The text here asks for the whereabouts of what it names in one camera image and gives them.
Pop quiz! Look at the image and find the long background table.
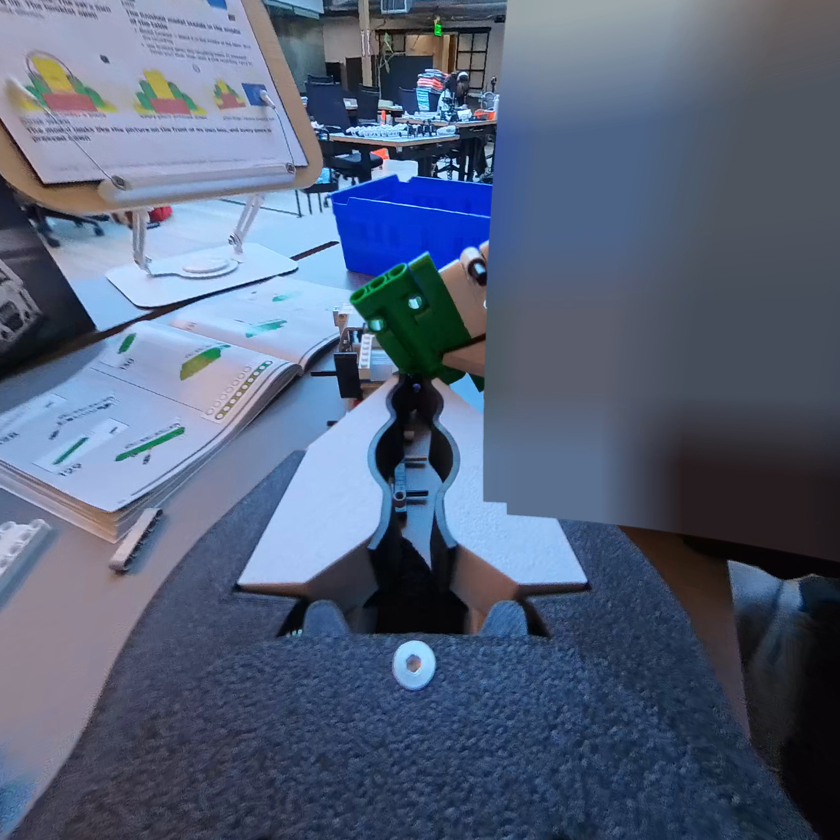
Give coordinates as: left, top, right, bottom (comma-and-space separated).
328, 118, 490, 179

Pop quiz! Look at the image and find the lego truck model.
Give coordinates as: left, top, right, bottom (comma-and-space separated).
310, 303, 398, 403

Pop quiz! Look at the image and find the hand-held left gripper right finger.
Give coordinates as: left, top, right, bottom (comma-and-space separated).
422, 376, 589, 632

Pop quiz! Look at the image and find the blue plastic bin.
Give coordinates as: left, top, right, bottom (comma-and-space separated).
330, 175, 493, 277

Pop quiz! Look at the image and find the person's leg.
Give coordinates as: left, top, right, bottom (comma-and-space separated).
727, 559, 840, 837

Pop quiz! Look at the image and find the black office chair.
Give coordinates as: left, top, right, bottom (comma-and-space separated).
305, 74, 385, 186

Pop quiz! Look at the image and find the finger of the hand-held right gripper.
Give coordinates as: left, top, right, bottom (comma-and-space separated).
438, 259, 488, 349
444, 336, 488, 379

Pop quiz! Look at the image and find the white lego beam orange pin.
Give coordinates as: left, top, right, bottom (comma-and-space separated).
108, 507, 165, 573

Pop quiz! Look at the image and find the wooden document stand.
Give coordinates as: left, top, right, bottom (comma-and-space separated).
0, 0, 324, 309

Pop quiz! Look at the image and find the green lego piece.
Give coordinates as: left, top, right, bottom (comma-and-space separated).
350, 252, 485, 389

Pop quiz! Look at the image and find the small grey lego piece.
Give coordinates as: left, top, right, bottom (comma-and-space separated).
392, 459, 429, 521

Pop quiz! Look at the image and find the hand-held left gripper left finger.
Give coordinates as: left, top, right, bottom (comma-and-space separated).
236, 375, 422, 632

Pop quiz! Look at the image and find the lego instruction booklet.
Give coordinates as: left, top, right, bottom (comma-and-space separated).
0, 276, 358, 544

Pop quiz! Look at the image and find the printed instruction sheet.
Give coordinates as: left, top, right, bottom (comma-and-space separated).
0, 0, 309, 186

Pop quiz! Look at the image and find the black lego set box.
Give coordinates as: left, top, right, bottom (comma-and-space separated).
0, 177, 99, 378

